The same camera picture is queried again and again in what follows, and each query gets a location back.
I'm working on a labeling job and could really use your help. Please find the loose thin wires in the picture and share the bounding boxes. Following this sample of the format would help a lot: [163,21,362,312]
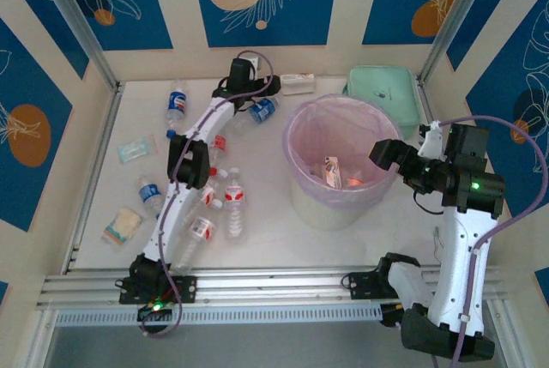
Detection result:
[431,226,445,257]

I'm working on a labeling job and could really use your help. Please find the red white label ribbed bottle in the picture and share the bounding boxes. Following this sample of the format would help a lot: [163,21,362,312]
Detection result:
[222,166,250,241]

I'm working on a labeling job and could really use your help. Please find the white round waste bin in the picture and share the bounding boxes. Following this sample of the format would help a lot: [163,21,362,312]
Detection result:
[285,97,402,232]

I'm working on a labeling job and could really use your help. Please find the Pepsi bottle with blue cap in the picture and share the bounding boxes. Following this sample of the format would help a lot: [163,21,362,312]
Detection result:
[165,78,190,138]

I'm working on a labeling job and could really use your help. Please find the bin with purple liner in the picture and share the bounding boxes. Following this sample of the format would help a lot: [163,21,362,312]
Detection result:
[281,93,404,215]

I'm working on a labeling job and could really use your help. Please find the aluminium front mounting rail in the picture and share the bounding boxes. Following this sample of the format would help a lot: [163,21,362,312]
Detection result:
[36,264,505,313]

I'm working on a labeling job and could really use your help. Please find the aluminium frame corner post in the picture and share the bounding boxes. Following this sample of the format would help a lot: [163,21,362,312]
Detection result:
[32,0,124,93]
[416,0,503,86]

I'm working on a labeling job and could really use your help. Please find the thin black cable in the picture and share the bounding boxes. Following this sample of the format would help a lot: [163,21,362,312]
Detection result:
[412,190,447,215]

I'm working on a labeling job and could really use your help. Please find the zip bag with teal packet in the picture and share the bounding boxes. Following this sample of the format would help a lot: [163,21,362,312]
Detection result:
[118,135,158,164]

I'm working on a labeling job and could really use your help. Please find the barcode label clear plastic bottle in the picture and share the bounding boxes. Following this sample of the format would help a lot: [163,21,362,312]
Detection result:
[171,213,218,274]

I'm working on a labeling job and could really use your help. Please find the beige snack packet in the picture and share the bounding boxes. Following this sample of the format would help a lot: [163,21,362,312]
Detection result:
[101,207,143,247]

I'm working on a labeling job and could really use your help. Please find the slotted grey cable duct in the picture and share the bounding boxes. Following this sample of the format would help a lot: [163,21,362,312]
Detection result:
[53,303,385,329]

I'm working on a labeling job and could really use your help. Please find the white orange carton box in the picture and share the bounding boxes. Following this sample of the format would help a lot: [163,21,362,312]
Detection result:
[280,72,317,97]

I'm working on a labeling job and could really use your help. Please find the small printed carton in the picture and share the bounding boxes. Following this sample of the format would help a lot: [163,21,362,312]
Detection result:
[321,155,344,189]

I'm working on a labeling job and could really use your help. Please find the small blue label water bottle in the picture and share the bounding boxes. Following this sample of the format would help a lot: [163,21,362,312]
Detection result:
[136,174,166,219]

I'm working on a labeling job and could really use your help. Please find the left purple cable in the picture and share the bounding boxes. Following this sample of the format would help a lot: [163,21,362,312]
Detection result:
[139,50,278,341]

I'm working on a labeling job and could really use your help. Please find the aluminium side rail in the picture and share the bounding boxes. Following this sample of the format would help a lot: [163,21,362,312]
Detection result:
[62,84,125,274]

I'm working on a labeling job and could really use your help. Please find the circuit board with green light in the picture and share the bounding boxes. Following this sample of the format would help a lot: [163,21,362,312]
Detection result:
[136,301,172,322]

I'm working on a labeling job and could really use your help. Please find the purple cable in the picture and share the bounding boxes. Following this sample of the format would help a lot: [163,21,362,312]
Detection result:
[139,50,278,341]
[432,114,542,368]

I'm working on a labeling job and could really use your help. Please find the blue label clear sports bottle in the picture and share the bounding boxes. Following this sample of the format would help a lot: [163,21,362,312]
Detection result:
[233,95,281,133]

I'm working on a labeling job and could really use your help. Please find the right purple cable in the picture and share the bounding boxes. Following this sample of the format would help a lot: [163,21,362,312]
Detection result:
[432,114,542,368]

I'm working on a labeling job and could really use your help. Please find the red label large clear bottle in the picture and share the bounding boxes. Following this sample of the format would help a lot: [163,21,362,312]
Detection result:
[208,134,229,164]

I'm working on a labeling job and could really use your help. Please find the mint green zip pouch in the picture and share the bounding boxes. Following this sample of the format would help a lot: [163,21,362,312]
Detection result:
[342,66,424,140]

